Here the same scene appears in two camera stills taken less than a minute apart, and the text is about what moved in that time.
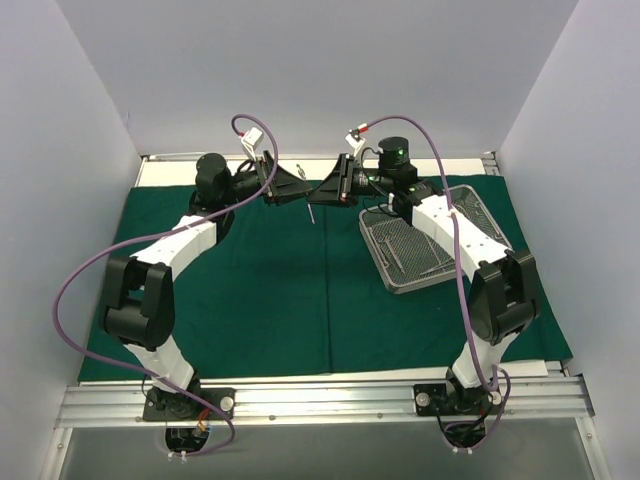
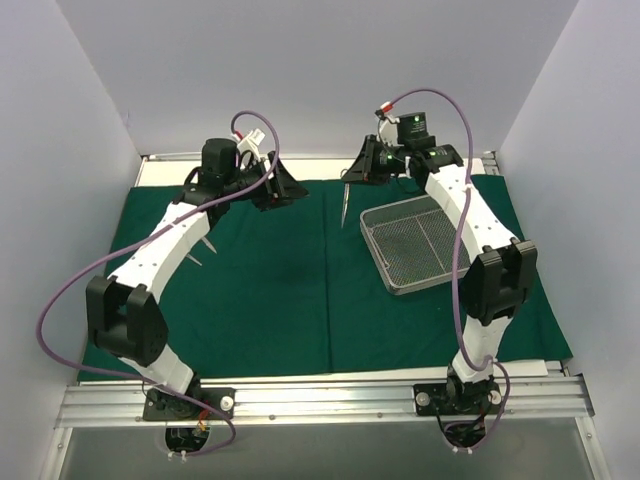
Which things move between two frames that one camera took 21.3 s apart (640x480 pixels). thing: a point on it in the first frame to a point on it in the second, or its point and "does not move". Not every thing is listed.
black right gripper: (344, 178) to (373, 160)
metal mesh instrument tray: (406, 258) does not move
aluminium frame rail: (121, 407) does not move
